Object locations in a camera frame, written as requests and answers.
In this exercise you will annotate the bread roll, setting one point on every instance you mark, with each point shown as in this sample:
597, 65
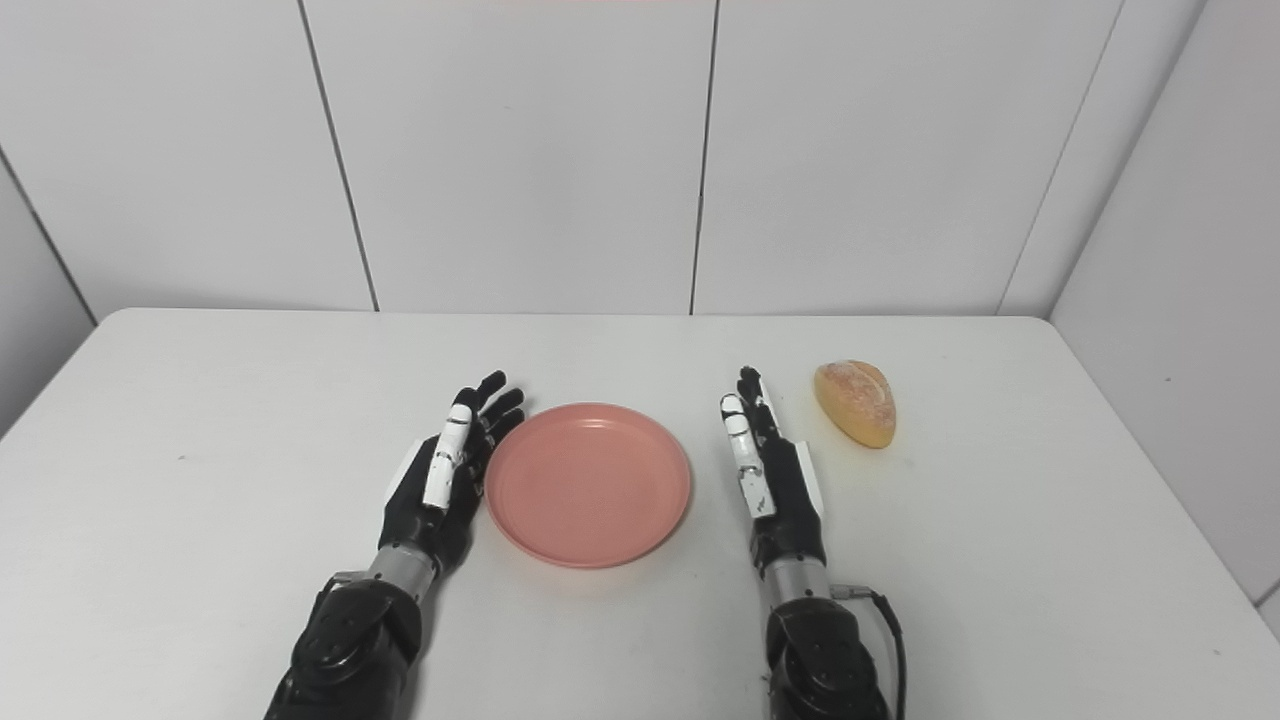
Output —
858, 402

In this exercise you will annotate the pink plate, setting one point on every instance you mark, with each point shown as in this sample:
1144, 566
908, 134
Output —
588, 485

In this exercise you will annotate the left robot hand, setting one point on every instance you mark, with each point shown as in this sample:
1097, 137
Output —
445, 480

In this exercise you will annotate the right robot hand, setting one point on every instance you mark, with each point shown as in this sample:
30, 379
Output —
770, 480

